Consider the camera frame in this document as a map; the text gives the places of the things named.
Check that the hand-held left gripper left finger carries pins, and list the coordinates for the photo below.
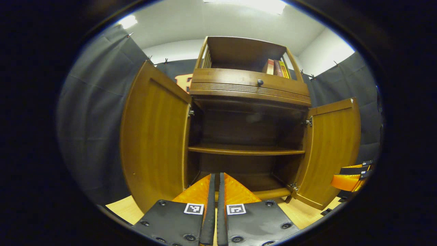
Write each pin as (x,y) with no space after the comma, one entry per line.
(211,218)

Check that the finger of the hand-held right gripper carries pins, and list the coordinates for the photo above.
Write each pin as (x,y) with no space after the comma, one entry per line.
(355,168)
(346,182)

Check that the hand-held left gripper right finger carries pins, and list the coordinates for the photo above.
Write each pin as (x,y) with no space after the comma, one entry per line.
(222,218)

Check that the wooden shoe cabinet door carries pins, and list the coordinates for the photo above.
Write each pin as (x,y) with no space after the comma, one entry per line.
(331,150)
(153,136)

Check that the metal door hinge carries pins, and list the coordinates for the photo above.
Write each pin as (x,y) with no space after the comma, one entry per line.
(294,187)
(191,111)
(309,121)

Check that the wooden cabinet drawer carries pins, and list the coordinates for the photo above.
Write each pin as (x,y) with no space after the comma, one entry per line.
(222,77)

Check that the wooden inner shelf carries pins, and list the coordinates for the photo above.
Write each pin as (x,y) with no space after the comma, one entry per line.
(245,149)

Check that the yellow book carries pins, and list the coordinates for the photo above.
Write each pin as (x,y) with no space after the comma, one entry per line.
(285,70)

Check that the maroon book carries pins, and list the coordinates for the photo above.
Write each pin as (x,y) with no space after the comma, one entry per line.
(278,68)

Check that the red and cream book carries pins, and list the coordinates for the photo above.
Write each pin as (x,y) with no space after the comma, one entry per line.
(269,67)

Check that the black backdrop cloth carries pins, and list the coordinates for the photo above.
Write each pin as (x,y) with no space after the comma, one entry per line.
(92,119)

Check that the ceiling light panel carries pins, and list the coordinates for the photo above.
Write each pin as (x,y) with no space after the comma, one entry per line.
(128,22)

